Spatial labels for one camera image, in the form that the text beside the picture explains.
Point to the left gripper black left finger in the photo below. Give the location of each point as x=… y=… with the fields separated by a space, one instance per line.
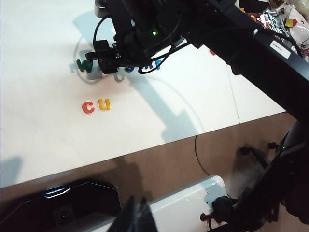
x=125 y=222

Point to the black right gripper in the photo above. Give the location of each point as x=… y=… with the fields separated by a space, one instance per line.
x=123 y=50

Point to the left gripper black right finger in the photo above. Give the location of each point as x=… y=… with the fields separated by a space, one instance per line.
x=147 y=222

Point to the yellow letter u magnet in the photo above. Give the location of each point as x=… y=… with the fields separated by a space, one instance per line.
x=101 y=106

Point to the red letter c magnet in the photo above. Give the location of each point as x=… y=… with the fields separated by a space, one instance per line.
x=85 y=107

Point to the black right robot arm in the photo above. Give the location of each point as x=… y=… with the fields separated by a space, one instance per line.
x=241 y=36

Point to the dark blue letter e magnet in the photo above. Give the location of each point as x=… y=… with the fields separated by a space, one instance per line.
x=129 y=70

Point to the green letter w magnet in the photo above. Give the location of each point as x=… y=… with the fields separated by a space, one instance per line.
x=83 y=65

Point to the dark blue letter m magnet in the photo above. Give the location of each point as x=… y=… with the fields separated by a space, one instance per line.
x=150 y=68

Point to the light blue letter r magnet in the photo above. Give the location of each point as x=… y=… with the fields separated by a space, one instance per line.
x=158 y=63

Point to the white robot chassis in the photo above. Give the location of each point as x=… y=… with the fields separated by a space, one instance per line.
x=178 y=203

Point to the black glossy robot cover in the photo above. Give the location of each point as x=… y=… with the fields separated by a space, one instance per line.
x=79 y=198

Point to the crumpled silver foil bag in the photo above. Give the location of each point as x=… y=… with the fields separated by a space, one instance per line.
x=275 y=20

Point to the white plastic toy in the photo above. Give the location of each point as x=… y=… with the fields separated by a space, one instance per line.
x=301 y=29

